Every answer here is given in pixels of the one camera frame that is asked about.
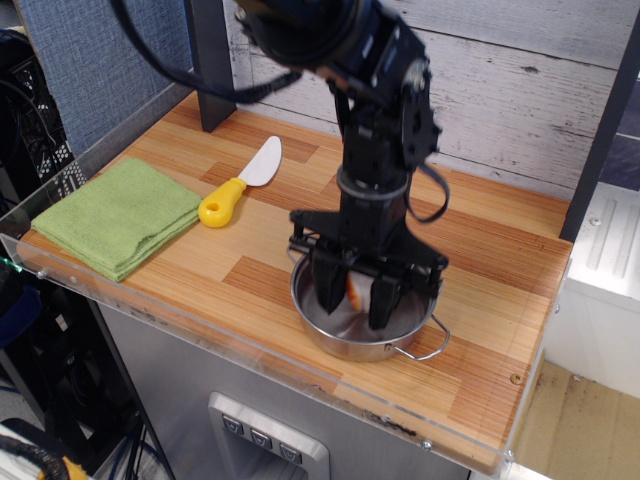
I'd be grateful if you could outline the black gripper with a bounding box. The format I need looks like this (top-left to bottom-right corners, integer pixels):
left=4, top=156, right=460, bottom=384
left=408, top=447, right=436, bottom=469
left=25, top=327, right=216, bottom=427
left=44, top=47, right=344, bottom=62
left=289, top=168, right=448, bottom=330

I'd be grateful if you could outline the white orange toy sushi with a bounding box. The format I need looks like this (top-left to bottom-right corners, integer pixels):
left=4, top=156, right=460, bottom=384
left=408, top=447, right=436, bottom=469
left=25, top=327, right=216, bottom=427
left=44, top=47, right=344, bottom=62
left=346, top=271, right=374, bottom=312

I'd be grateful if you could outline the small steel pot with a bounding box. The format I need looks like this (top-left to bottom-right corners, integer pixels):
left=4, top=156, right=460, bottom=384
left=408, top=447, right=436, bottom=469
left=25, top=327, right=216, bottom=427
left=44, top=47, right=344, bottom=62
left=290, top=254, right=451, bottom=362

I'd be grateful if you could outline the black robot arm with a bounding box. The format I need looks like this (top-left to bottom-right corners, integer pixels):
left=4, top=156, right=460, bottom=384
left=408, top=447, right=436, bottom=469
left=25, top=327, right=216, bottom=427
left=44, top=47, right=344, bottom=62
left=236, top=1, right=448, bottom=330

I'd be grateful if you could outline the steel cabinet with dispenser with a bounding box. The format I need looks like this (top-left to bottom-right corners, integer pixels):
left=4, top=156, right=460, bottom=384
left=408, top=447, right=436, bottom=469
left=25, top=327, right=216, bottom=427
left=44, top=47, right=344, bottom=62
left=100, top=306, right=470, bottom=479

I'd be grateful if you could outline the white metal side unit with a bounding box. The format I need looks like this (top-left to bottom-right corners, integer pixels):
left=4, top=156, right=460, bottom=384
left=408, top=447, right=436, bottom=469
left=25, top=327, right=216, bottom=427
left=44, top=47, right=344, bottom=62
left=543, top=183, right=639, bottom=397

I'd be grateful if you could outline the green folded cloth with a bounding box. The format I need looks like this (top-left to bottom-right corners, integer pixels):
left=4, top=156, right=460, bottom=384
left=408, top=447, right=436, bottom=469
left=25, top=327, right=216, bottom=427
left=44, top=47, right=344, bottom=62
left=32, top=158, right=201, bottom=282

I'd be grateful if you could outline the yellow object bottom left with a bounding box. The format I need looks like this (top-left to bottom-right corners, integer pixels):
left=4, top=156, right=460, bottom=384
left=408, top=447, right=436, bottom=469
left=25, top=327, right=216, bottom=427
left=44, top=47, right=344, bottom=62
left=60, top=457, right=91, bottom=480

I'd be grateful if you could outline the yellow handled toy knife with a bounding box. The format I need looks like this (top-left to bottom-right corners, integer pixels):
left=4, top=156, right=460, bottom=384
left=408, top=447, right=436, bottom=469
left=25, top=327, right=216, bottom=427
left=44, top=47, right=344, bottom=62
left=198, top=136, right=283, bottom=228

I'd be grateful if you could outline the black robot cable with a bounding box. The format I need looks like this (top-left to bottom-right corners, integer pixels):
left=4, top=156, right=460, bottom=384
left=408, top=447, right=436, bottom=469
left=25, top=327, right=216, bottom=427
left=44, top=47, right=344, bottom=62
left=109, top=0, right=304, bottom=106

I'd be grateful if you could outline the dark left frame post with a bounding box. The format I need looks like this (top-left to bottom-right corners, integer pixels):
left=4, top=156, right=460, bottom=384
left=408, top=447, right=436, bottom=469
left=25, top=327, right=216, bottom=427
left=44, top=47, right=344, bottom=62
left=184, top=0, right=237, bottom=132

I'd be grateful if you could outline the dark frame post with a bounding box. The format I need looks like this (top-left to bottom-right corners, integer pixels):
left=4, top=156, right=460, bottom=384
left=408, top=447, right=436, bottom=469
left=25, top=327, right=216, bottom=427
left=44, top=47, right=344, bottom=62
left=559, top=14, right=639, bottom=242
left=184, top=0, right=237, bottom=132

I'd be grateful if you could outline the dark right frame post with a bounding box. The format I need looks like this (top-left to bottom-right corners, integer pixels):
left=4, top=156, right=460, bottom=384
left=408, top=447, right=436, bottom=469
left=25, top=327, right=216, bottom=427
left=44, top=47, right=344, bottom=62
left=559, top=14, right=639, bottom=242

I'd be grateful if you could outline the black crate with cables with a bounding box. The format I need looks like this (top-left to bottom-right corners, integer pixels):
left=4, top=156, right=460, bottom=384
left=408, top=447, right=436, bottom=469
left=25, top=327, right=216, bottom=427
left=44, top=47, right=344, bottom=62
left=1, top=28, right=86, bottom=214

